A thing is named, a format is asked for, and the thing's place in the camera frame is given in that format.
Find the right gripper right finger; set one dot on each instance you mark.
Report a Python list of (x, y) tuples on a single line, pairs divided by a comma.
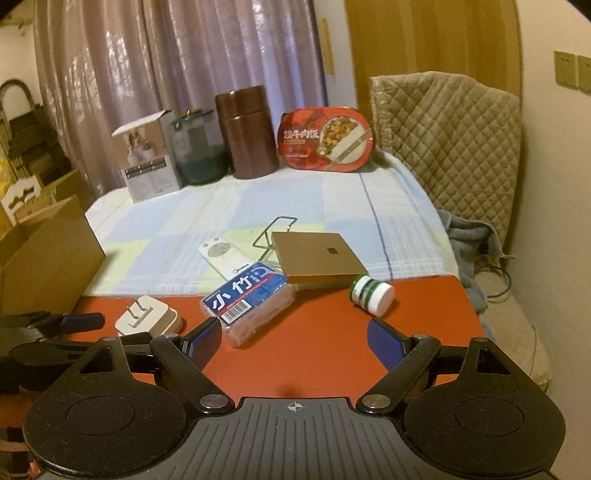
[(387, 343)]

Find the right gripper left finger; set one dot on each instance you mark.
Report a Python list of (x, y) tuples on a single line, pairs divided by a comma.
[(202, 342)]

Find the white green pill bottle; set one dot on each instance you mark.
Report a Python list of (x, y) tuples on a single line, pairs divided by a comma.
[(374, 296)]

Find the white power adapter plug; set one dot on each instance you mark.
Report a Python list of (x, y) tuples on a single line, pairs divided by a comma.
[(146, 314)]

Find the blue toothpick pack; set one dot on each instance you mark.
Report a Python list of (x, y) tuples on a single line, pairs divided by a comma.
[(248, 301)]

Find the small white Midea remote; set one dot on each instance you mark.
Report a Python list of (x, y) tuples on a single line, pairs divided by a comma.
[(224, 257)]

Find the gold box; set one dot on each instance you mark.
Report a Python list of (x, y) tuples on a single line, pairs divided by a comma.
[(317, 258)]

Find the open brown cardboard box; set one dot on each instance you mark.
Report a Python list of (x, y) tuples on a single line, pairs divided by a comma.
[(49, 253)]

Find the grey cloth on seat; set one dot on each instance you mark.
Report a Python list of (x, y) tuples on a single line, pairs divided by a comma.
[(477, 248)]

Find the plaid tablecloth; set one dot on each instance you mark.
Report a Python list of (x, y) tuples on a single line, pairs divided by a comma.
[(382, 212)]

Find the green glass jar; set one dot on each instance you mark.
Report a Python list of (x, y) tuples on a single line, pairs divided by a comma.
[(198, 147)]

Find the white product box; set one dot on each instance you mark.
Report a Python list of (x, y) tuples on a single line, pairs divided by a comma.
[(142, 151)]

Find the dark shelf rack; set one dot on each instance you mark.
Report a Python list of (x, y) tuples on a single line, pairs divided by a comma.
[(30, 141)]

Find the beige quilted chair cover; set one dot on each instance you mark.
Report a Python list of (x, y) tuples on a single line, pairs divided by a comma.
[(461, 140)]

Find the red instant rice meal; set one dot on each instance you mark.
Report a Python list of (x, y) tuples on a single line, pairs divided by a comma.
[(330, 139)]

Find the brown metal canister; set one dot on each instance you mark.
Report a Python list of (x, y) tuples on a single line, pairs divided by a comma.
[(247, 130)]

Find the pink curtain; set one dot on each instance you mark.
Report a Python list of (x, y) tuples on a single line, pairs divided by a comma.
[(102, 64)]

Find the wooden door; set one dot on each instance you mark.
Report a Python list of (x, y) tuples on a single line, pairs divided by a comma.
[(480, 39)]

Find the wire metal stand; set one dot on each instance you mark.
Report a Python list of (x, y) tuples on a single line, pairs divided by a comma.
[(272, 239)]

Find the wall socket plates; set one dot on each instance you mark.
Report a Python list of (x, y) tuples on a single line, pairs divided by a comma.
[(573, 71)]

